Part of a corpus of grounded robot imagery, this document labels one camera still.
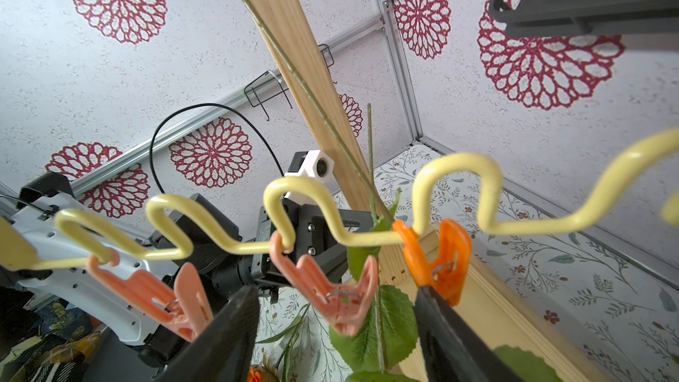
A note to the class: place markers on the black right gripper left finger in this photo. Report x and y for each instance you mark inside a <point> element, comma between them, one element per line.
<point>223,352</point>

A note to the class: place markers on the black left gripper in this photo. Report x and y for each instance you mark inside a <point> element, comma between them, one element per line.
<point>312,237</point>

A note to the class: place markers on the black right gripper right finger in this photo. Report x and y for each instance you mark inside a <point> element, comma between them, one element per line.
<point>452,351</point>

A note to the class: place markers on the orange artificial flower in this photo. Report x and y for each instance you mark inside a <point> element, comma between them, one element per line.
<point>262,373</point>

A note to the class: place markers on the pink clothes peg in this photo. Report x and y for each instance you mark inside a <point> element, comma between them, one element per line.
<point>183,308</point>

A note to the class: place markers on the orange end clothes peg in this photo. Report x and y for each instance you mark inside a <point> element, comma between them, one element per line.
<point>343,306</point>

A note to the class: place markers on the red artificial flower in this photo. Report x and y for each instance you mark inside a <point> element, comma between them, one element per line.
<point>289,38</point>

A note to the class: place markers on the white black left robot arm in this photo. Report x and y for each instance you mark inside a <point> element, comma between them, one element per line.
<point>46,243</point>

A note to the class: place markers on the wooden clothes rack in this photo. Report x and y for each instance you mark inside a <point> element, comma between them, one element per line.
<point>570,363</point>

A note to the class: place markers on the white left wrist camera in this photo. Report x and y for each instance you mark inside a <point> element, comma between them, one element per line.
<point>313,164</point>

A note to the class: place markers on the black wire wall rack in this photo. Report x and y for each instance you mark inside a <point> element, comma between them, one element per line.
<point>265,87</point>

